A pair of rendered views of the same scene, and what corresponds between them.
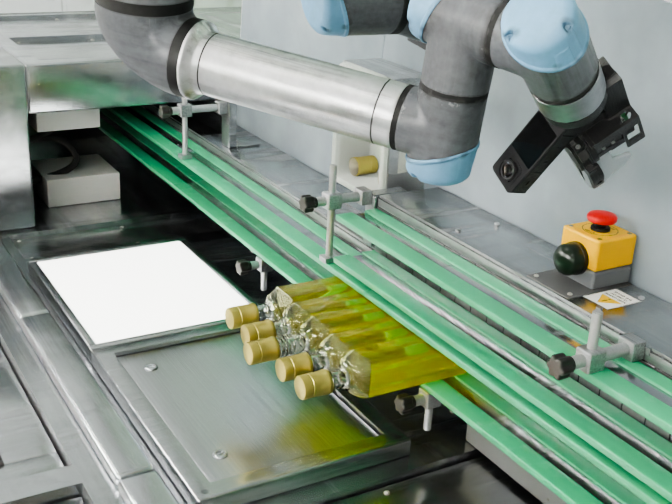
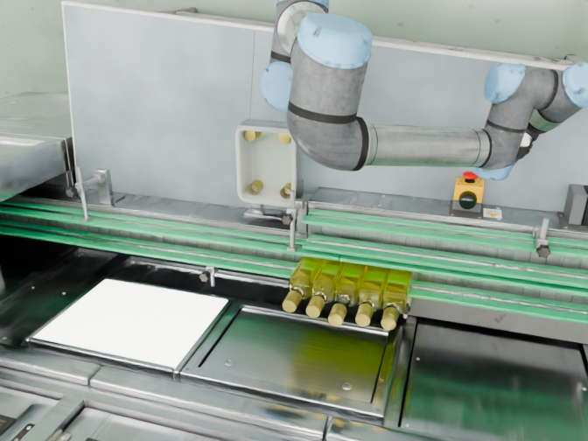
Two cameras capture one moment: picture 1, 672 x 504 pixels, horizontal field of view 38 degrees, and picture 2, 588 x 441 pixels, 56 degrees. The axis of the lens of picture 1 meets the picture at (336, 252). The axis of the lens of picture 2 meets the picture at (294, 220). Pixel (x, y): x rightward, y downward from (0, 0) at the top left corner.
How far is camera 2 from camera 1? 1.04 m
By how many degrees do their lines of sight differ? 39
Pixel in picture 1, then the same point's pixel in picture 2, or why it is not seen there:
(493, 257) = (420, 213)
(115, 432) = (278, 410)
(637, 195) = not seen: hidden behind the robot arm
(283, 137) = (143, 185)
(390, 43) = (257, 108)
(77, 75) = not seen: outside the picture
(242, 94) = (403, 158)
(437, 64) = (518, 114)
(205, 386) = (275, 355)
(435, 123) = (512, 146)
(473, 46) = (542, 101)
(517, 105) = not seen: hidden behind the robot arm
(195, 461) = (343, 397)
